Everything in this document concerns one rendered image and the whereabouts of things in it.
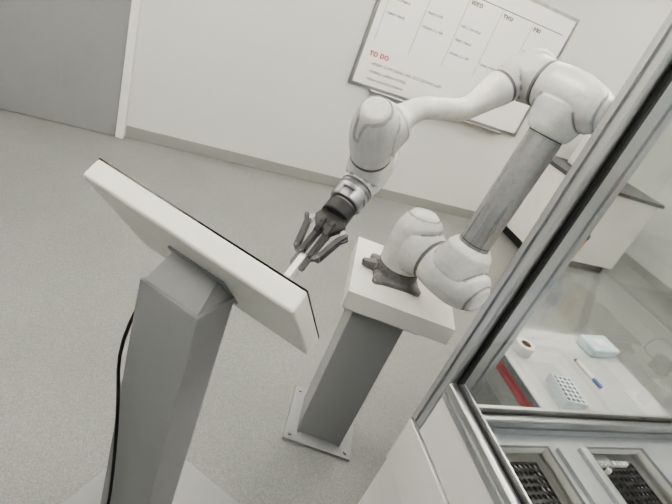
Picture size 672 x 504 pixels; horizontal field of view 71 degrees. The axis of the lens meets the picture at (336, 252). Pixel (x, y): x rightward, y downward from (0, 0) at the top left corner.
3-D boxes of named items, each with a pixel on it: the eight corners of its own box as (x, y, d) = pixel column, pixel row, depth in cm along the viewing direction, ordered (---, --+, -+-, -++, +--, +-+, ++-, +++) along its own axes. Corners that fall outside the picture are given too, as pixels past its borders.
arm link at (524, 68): (489, 58, 131) (528, 77, 124) (534, 30, 136) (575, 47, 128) (484, 98, 142) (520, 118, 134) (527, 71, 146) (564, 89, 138)
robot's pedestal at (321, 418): (295, 387, 224) (351, 258, 188) (354, 408, 226) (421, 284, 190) (281, 438, 198) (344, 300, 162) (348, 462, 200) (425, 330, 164)
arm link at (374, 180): (338, 189, 126) (338, 160, 114) (369, 149, 131) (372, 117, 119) (372, 208, 123) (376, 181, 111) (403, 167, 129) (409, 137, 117)
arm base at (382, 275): (360, 251, 178) (365, 239, 175) (414, 268, 181) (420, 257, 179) (361, 279, 163) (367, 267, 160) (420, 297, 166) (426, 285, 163)
